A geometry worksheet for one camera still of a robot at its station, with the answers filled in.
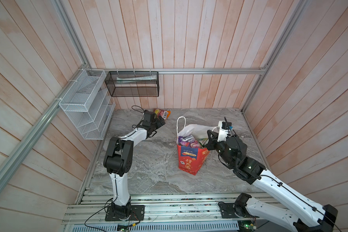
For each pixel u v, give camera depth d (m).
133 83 1.04
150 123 0.78
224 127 0.58
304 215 0.41
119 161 0.53
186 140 0.78
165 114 1.16
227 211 0.73
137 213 0.73
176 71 0.97
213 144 0.61
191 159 0.75
